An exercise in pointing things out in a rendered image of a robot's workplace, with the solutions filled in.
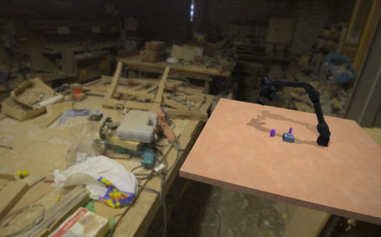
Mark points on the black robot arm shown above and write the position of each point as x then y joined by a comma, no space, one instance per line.
322,127

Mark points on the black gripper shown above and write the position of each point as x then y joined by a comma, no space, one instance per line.
264,93

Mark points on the purple marker cap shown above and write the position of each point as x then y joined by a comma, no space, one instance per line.
272,134

